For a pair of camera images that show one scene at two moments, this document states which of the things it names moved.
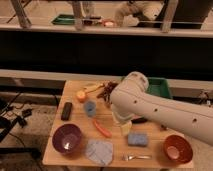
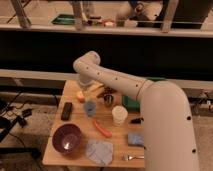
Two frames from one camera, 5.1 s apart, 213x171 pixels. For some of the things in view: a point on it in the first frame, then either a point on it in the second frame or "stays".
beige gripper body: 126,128 → 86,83
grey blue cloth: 99,151 stays
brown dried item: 108,88 stays
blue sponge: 137,139 stays
